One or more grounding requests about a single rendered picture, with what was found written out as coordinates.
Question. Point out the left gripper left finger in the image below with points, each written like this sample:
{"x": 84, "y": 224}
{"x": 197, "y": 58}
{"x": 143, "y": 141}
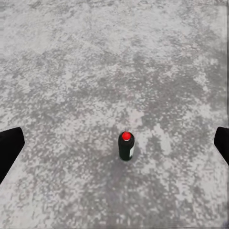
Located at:
{"x": 11, "y": 143}

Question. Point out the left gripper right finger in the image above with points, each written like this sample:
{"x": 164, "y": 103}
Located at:
{"x": 221, "y": 141}

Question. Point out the pesticide atomizer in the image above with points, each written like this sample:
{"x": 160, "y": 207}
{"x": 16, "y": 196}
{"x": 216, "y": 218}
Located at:
{"x": 126, "y": 144}

